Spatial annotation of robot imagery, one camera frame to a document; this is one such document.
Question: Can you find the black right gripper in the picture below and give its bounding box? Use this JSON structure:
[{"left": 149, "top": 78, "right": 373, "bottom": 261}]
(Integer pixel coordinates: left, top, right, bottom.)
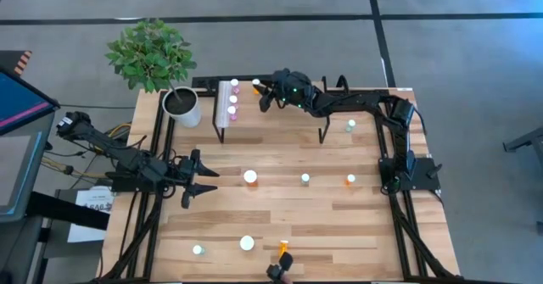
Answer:
[{"left": 253, "top": 70, "right": 317, "bottom": 114}]

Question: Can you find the black orange striped panel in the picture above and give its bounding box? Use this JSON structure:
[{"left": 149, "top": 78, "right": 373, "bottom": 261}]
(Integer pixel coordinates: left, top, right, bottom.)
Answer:
[{"left": 0, "top": 49, "right": 33, "bottom": 77}]

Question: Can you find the grey metal furniture leg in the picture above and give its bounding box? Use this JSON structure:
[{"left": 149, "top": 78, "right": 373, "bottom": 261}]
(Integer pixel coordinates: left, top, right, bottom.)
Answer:
[{"left": 502, "top": 125, "right": 543, "bottom": 153}]

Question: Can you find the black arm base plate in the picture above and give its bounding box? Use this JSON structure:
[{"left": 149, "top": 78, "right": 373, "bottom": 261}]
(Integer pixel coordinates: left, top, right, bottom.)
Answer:
[
  {"left": 378, "top": 156, "right": 442, "bottom": 192},
  {"left": 104, "top": 170, "right": 171, "bottom": 194}
]

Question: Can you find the green leafy plant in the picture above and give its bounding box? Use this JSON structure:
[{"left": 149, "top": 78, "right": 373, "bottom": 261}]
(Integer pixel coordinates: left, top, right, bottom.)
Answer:
[{"left": 104, "top": 19, "right": 199, "bottom": 94}]

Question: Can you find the black aluminium table frame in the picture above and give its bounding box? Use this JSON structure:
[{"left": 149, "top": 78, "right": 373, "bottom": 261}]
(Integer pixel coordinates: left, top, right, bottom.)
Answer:
[
  {"left": 91, "top": 89, "right": 177, "bottom": 284},
  {"left": 324, "top": 86, "right": 463, "bottom": 283}
]

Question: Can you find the white paper sheet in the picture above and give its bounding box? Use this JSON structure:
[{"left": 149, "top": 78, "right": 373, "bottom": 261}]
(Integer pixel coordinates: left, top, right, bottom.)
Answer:
[{"left": 66, "top": 186, "right": 115, "bottom": 243}]

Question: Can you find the white ribbed plastic panel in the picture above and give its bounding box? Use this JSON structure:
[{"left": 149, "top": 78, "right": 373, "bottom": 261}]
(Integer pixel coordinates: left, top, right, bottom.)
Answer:
[{"left": 216, "top": 80, "right": 232, "bottom": 128}]

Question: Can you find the wooden shelf with black frame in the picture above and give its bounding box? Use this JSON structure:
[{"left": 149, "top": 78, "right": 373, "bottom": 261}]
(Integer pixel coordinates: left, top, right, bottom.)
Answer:
[{"left": 210, "top": 74, "right": 332, "bottom": 145}]

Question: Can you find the white round plant pot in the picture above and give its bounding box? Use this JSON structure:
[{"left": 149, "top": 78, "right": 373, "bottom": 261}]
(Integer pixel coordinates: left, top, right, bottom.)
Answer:
[{"left": 161, "top": 86, "right": 203, "bottom": 129}]

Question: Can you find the yellow cable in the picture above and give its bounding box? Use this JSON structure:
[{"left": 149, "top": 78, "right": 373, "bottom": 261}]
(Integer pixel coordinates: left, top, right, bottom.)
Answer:
[{"left": 97, "top": 122, "right": 132, "bottom": 139}]

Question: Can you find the black aluminium crossbar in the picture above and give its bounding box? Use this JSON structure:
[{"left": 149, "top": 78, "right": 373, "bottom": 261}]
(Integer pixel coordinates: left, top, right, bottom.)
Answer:
[{"left": 191, "top": 74, "right": 297, "bottom": 91}]

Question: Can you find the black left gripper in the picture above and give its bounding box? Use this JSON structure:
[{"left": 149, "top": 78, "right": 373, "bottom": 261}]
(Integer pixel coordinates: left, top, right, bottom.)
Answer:
[{"left": 169, "top": 148, "right": 221, "bottom": 209}]

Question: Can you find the blue screen monitor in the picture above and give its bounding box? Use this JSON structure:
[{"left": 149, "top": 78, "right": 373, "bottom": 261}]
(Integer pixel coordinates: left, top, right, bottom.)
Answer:
[{"left": 0, "top": 67, "right": 60, "bottom": 136}]

